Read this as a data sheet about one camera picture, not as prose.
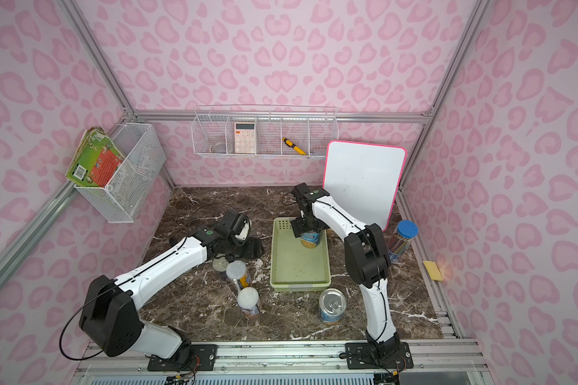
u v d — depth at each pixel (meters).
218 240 0.60
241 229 0.69
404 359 0.72
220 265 0.82
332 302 0.73
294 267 0.93
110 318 0.42
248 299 0.74
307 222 0.82
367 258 0.54
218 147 0.95
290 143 0.98
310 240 0.93
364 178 0.90
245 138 0.95
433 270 0.95
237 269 0.78
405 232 0.79
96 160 0.72
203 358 0.73
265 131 1.01
